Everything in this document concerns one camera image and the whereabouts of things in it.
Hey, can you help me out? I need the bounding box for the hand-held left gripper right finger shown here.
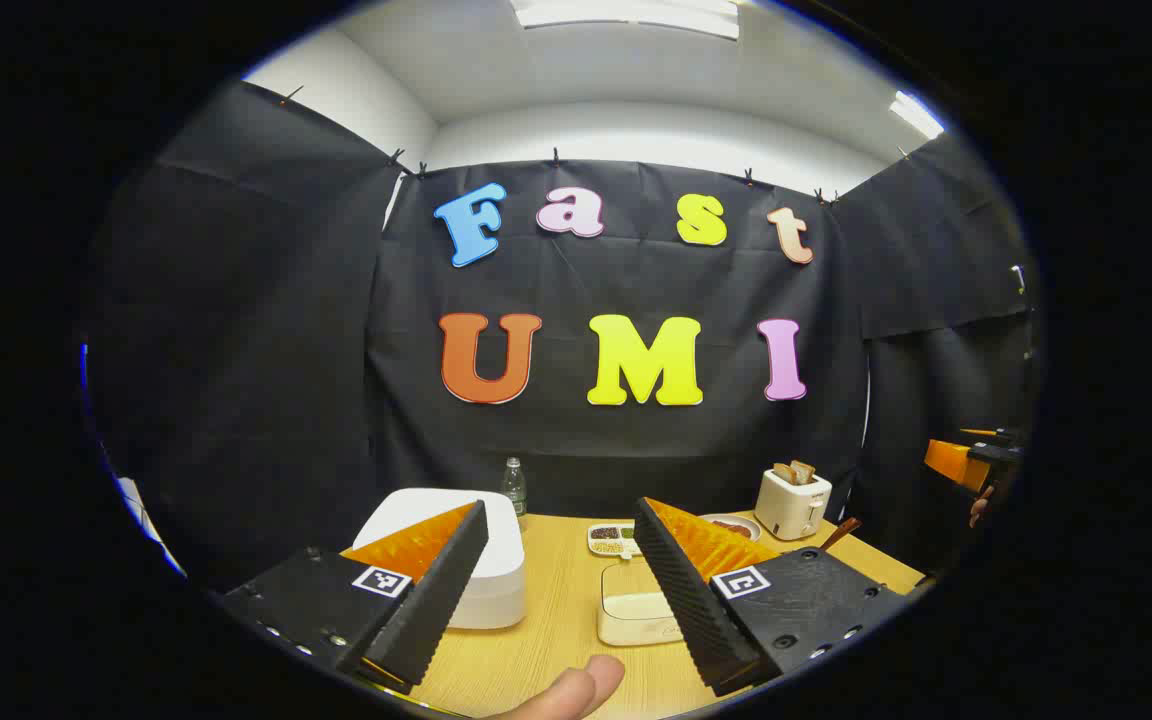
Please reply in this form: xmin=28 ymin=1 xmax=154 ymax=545
xmin=633 ymin=497 xmax=912 ymax=698

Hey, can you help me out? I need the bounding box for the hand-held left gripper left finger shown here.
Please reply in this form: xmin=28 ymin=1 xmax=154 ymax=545
xmin=219 ymin=500 xmax=490 ymax=696

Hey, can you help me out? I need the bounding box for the white rice cooker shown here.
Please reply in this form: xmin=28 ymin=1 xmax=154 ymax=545
xmin=351 ymin=488 xmax=527 ymax=631

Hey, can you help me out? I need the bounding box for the white divided dish of beans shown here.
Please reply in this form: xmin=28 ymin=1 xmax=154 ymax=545
xmin=587 ymin=522 xmax=642 ymax=559

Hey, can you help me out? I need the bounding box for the round white plate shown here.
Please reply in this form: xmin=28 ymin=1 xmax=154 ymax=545
xmin=698 ymin=513 xmax=763 ymax=543

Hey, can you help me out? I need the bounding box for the clear plastic water bottle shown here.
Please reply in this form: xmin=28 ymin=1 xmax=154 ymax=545
xmin=501 ymin=457 xmax=529 ymax=532

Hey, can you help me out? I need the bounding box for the white toaster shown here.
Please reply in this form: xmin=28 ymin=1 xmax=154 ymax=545
xmin=755 ymin=468 xmax=834 ymax=542

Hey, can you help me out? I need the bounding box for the ceiling light panel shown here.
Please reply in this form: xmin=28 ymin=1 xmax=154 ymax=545
xmin=889 ymin=90 xmax=947 ymax=141
xmin=511 ymin=0 xmax=740 ymax=41

